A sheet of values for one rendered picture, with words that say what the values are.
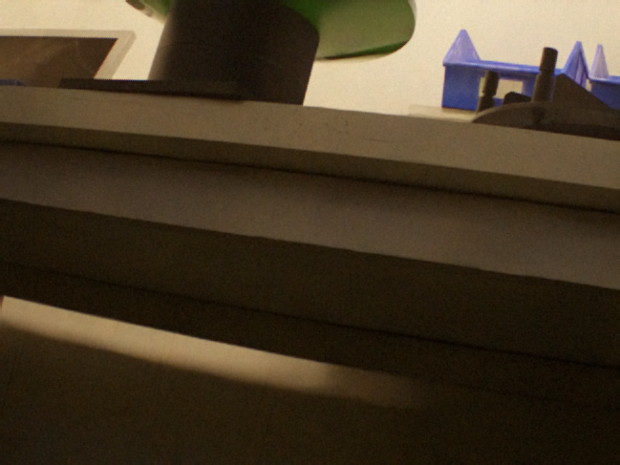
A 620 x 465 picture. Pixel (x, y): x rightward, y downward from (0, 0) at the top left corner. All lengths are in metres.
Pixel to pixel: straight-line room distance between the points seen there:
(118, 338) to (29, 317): 0.22
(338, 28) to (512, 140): 0.24
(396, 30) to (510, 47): 0.94
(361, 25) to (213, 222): 0.22
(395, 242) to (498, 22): 1.14
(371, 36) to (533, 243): 0.28
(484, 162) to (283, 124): 0.17
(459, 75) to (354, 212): 0.83
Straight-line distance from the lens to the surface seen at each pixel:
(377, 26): 1.00
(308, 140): 0.87
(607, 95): 1.66
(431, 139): 0.84
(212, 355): 1.93
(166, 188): 0.98
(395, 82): 1.97
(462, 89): 1.70
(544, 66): 0.97
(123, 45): 1.75
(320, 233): 0.90
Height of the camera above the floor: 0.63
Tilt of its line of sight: 12 degrees up
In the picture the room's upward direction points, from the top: 13 degrees clockwise
